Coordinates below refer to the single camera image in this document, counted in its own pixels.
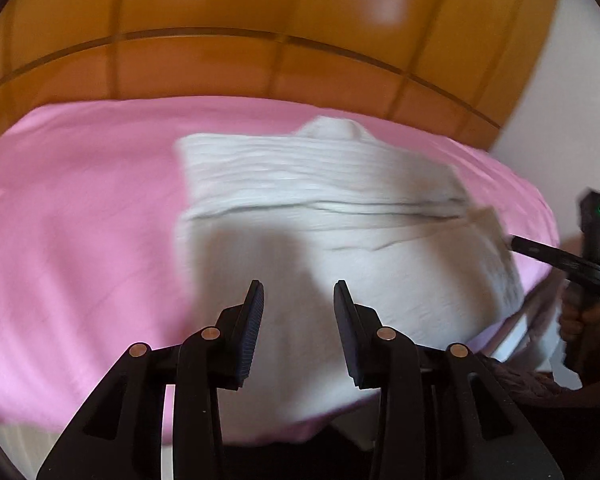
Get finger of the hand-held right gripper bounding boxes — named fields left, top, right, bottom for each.
left=510, top=234, right=590, bottom=282

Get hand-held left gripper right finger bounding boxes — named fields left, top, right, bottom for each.
left=332, top=280, right=565, bottom=480

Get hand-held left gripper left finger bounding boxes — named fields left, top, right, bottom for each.
left=36, top=280, right=266, bottom=480

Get white towel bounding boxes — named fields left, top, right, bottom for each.
left=172, top=115, right=527, bottom=447

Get person's right hand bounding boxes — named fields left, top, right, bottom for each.
left=559, top=300, right=600, bottom=347

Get maroon knit clothing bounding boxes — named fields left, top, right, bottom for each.
left=480, top=352, right=600, bottom=480

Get pink blanket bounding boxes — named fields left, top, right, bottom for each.
left=0, top=95, right=561, bottom=448

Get wooden panelled headboard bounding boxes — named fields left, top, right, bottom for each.
left=0, top=0, right=565, bottom=155

